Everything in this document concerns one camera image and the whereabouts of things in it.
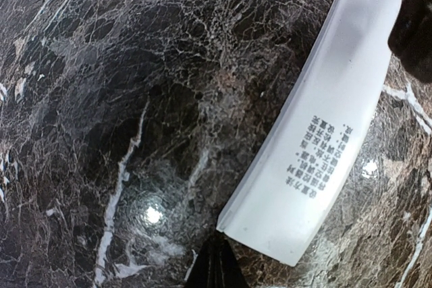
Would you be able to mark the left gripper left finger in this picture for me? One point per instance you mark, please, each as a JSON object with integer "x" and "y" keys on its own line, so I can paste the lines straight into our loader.
{"x": 201, "y": 275}

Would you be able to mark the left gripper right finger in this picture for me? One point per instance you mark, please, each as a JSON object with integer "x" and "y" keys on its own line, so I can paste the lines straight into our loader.
{"x": 226, "y": 270}

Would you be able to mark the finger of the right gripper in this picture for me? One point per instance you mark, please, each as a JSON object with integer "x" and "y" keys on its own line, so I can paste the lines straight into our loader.
{"x": 410, "y": 38}

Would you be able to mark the white remote control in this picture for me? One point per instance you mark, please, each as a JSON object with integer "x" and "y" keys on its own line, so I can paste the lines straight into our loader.
{"x": 294, "y": 179}

